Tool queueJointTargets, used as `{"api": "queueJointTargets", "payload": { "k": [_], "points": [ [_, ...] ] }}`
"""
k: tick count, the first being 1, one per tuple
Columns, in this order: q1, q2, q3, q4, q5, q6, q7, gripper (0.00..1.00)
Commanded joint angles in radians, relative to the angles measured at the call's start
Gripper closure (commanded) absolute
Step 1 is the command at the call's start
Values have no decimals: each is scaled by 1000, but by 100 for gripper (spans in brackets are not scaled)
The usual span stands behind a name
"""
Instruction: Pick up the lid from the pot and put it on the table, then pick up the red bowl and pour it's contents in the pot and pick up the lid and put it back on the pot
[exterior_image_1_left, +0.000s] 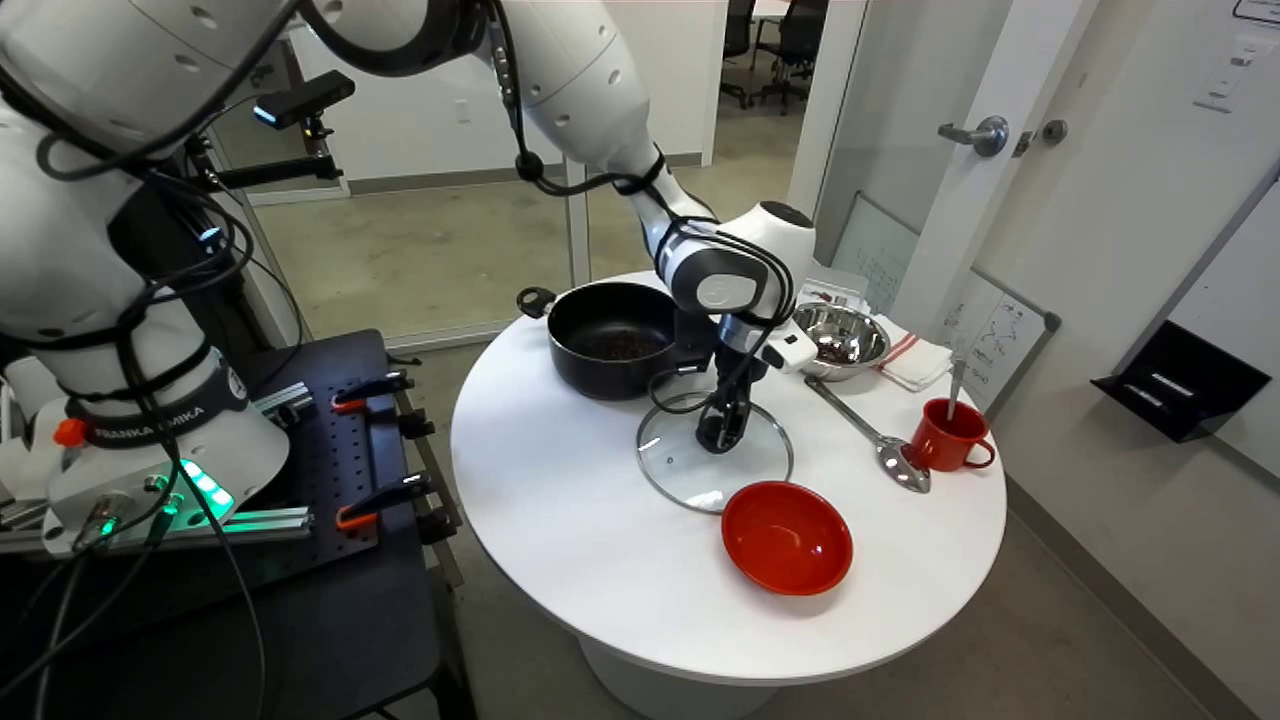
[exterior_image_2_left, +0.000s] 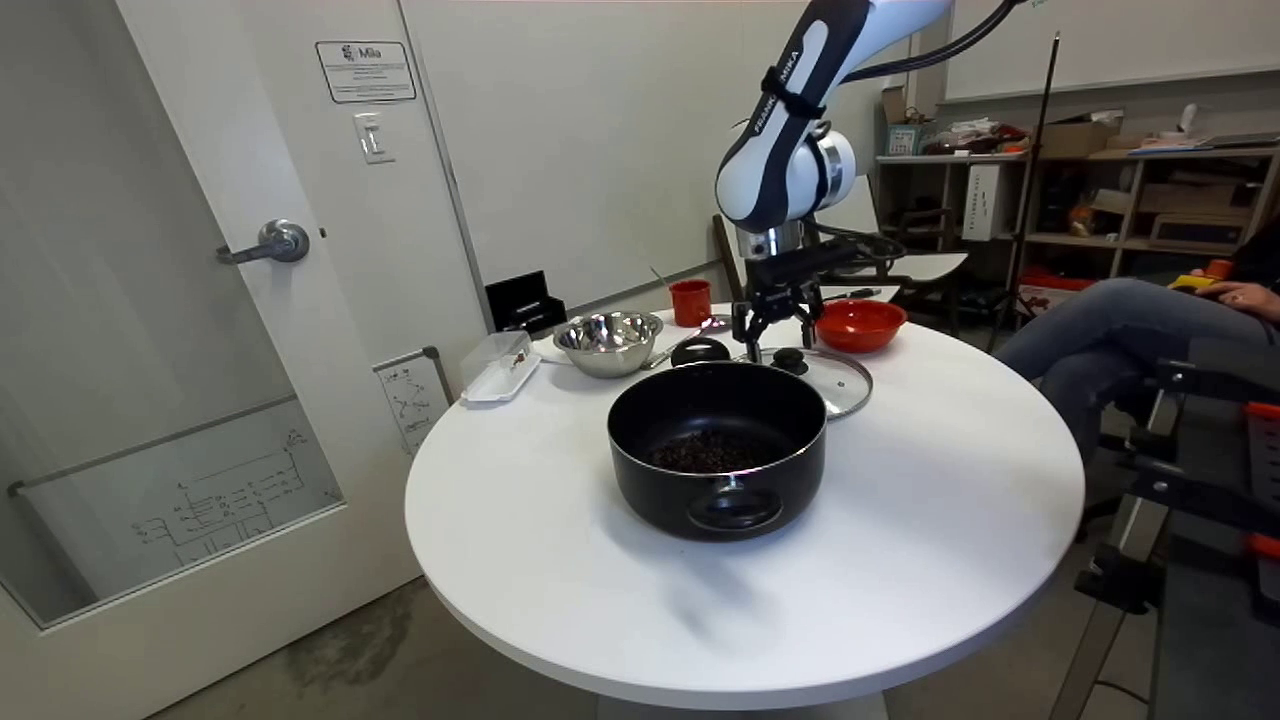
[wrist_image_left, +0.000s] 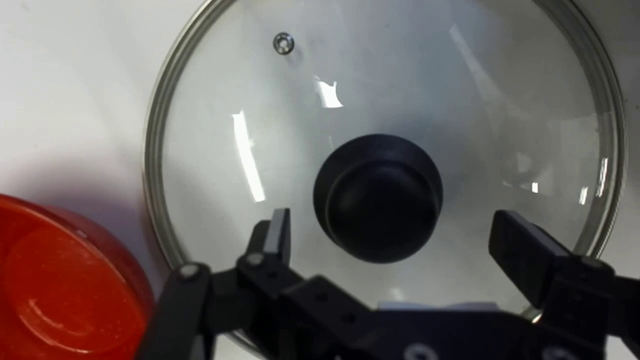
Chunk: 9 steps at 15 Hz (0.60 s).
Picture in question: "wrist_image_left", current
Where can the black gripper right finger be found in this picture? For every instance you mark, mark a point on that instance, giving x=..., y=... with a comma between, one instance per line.
x=526, y=256

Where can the glass pot lid black knob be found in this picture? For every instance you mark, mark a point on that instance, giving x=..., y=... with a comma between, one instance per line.
x=401, y=86

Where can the red bowl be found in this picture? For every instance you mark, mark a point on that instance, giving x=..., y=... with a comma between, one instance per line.
x=61, y=286

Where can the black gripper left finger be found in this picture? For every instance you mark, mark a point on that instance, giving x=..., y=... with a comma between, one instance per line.
x=275, y=235

